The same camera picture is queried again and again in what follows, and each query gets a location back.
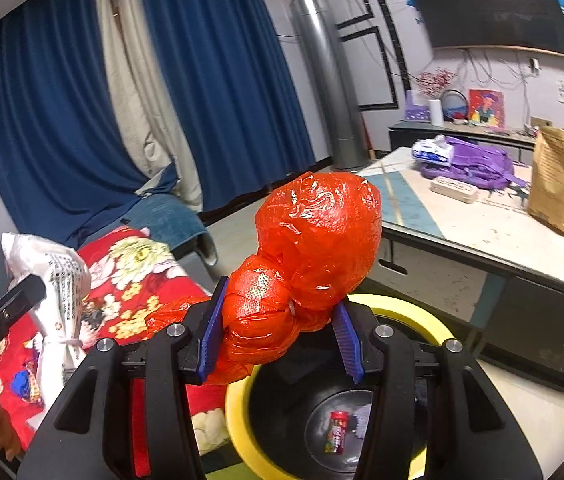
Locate blue curtain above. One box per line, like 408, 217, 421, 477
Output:
0, 0, 183, 249
136, 0, 317, 212

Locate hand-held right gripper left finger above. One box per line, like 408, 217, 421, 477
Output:
16, 275, 233, 480

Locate blue denim cloth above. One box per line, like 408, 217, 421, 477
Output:
124, 194, 219, 266

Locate white and blue coffee table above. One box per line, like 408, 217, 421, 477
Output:
357, 147, 564, 397

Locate small red can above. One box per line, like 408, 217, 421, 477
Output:
324, 410, 350, 455

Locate beige curtain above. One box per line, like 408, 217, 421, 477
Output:
94, 0, 203, 212

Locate brown paper bag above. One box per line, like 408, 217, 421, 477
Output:
527, 125, 564, 241

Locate purple backpack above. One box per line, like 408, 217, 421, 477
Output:
421, 136, 530, 192

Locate grey crumpled paper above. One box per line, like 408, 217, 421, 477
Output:
352, 402, 375, 441

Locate white printed plastic bag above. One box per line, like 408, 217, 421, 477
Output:
2, 232, 92, 411

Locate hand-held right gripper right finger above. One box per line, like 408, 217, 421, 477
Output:
332, 302, 545, 480

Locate blue glove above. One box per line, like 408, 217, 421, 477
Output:
12, 369, 33, 397

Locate black round hoop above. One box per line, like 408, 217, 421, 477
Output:
441, 89, 468, 123

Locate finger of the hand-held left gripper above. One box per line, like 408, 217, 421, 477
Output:
0, 275, 47, 343

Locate colourful painting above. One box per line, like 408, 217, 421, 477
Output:
468, 89, 505, 128

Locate white tissue packet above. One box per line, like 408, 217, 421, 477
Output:
411, 135, 455, 167

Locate white power strip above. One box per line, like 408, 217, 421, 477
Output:
429, 176, 479, 204

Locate red branch decoration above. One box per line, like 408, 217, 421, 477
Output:
417, 67, 458, 99

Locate black curved television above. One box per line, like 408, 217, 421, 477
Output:
404, 0, 564, 61

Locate black television stand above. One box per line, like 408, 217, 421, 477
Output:
388, 121, 564, 172

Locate purple box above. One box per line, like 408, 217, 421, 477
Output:
404, 90, 430, 122

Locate silver column air conditioner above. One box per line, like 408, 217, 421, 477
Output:
289, 0, 370, 171

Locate red plastic bag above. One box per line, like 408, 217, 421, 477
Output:
144, 171, 383, 386

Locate red floral blanket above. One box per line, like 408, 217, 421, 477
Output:
0, 227, 233, 456

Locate yellow-rimmed black trash bin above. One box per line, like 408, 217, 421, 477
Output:
224, 294, 463, 480

